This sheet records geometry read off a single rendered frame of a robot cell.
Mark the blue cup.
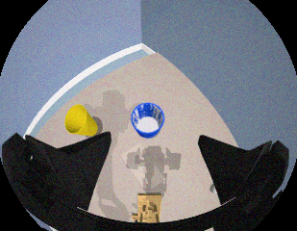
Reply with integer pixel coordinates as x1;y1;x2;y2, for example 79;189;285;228
132;103;163;139

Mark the wooden toy catapult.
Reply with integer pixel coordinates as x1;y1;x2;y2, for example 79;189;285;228
132;193;162;223

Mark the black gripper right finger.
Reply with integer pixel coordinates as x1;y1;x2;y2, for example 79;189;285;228
198;135;272;205

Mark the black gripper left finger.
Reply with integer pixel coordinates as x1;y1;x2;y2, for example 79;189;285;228
25;131;112;211

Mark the white ball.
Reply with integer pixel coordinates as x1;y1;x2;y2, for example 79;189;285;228
211;185;217;193

